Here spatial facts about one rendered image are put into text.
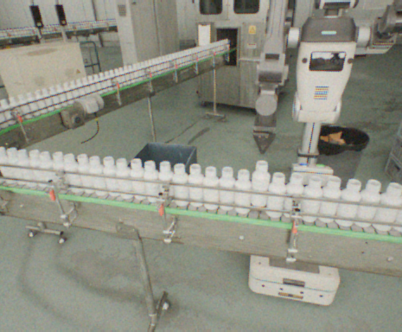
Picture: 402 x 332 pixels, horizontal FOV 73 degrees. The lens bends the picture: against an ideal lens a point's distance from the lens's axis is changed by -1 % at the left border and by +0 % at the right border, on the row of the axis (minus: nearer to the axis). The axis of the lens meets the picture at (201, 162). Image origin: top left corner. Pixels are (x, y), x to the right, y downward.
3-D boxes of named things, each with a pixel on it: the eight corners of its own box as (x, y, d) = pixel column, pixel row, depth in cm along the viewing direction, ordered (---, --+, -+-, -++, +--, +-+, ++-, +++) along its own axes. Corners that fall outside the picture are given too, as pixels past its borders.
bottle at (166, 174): (174, 204, 106) (170, 168, 98) (159, 203, 107) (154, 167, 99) (178, 195, 111) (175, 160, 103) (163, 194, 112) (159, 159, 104)
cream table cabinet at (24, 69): (74, 106, 538) (56, 41, 479) (95, 111, 509) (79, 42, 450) (19, 125, 458) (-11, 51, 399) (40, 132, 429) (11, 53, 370)
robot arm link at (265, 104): (289, 62, 78) (257, 61, 80) (289, 71, 68) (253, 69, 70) (282, 104, 84) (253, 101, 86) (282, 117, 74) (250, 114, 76)
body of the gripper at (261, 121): (253, 131, 83) (255, 108, 80) (255, 119, 92) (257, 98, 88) (275, 133, 82) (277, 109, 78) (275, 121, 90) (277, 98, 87)
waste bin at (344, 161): (303, 205, 256) (315, 143, 224) (300, 178, 294) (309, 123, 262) (356, 210, 247) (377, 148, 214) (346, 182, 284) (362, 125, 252)
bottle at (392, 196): (377, 233, 90) (392, 192, 81) (366, 220, 95) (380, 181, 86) (394, 232, 90) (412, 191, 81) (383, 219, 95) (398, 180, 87)
